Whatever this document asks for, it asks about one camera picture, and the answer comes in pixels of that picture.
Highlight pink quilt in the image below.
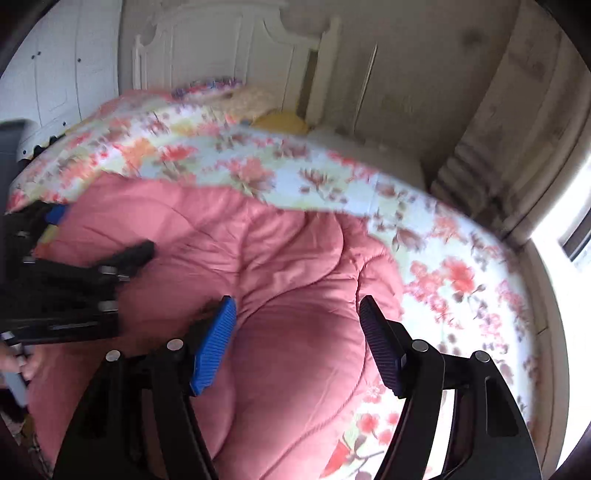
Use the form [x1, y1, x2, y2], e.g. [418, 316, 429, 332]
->
[27, 173, 408, 480]

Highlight white wardrobe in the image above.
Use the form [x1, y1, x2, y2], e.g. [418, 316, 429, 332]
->
[0, 0, 123, 160]

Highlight beige curtain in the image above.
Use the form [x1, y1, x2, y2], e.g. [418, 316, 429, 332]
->
[431, 0, 591, 243]

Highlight yellow pillow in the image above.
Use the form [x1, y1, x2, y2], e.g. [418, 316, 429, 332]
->
[250, 110, 309, 136]

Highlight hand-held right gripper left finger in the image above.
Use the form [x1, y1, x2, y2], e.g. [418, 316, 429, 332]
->
[53, 296, 238, 480]

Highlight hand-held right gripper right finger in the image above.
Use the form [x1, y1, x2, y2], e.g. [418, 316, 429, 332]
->
[359, 296, 542, 480]

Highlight window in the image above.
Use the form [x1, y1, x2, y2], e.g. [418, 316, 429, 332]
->
[529, 152, 591, 333]

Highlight person's left hand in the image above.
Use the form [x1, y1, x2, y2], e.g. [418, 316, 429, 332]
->
[0, 342, 37, 384]

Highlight floral bed sheet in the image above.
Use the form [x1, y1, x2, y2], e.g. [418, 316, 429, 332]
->
[7, 88, 542, 480]

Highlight purple patterned pillow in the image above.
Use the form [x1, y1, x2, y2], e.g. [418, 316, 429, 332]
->
[170, 75, 245, 101]

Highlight white headboard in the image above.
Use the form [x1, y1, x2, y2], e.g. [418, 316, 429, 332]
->
[132, 0, 343, 124]

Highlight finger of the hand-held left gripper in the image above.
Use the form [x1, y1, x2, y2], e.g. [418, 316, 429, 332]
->
[91, 239, 156, 283]
[27, 203, 71, 229]

